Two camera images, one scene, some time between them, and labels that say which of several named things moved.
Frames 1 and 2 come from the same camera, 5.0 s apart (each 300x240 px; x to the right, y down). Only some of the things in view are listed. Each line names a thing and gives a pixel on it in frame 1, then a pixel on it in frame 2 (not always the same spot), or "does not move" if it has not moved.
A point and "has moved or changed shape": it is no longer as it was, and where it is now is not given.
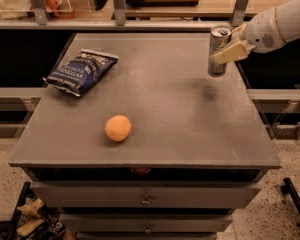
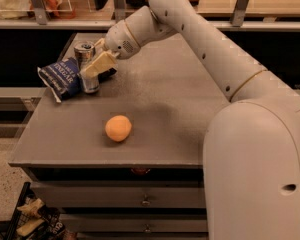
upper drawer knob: [145, 202] does not move
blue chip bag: [81, 71] has moved or changed shape
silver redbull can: [220, 35] has moved or changed shape
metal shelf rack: [42, 22] does not move
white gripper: [262, 32] to [118, 40]
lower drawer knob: [147, 228] does not move
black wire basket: [32, 219] does not move
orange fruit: [117, 127] does not move
